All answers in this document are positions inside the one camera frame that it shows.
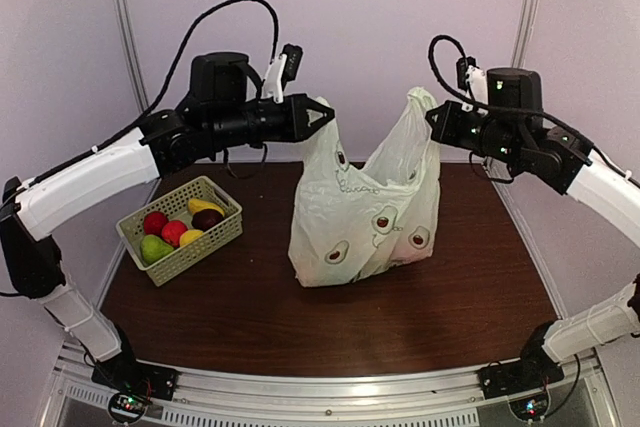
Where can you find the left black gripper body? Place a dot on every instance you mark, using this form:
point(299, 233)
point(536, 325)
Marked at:
point(233, 125)

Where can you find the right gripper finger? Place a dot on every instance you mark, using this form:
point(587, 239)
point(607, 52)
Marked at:
point(436, 130)
point(438, 114)

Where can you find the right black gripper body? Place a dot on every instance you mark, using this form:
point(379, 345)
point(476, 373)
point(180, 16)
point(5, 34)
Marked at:
point(495, 138)

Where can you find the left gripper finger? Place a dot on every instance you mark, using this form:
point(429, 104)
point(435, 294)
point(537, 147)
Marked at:
point(319, 109)
point(309, 126)

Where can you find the pale green plastic bag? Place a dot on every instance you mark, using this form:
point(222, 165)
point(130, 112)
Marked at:
point(350, 223)

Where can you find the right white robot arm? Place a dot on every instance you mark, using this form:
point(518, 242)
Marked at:
point(575, 167)

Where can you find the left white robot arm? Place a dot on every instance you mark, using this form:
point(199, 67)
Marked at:
point(155, 146)

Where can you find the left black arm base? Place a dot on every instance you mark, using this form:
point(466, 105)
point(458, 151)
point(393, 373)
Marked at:
point(128, 375)

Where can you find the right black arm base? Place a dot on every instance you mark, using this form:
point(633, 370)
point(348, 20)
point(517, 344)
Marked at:
point(534, 369)

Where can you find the dark red fruit in basket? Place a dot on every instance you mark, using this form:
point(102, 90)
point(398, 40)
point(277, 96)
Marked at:
point(206, 219)

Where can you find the yellow banana in basket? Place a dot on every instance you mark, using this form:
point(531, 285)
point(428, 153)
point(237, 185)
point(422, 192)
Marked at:
point(196, 205)

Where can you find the beige perforated plastic basket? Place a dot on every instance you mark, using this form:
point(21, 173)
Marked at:
point(174, 206)

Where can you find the red apple in basket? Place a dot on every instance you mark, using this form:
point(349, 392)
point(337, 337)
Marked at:
point(154, 222)

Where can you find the yellow lemon in basket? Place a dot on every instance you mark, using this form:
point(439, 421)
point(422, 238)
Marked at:
point(189, 236)

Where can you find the green pear in basket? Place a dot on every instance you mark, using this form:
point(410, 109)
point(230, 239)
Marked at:
point(154, 248)

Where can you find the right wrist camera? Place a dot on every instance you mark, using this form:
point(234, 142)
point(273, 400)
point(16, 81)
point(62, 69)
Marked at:
point(471, 79)

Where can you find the right aluminium corner post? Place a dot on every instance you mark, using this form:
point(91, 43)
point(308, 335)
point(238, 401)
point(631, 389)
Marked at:
point(524, 32)

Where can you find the aluminium corner post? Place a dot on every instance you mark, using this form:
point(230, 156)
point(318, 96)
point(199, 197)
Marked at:
point(132, 63)
point(524, 32)

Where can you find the left aluminium corner post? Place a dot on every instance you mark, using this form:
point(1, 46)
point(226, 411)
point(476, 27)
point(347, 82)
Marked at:
point(132, 63)

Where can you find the aluminium front rail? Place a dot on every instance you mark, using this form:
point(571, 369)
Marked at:
point(451, 397)

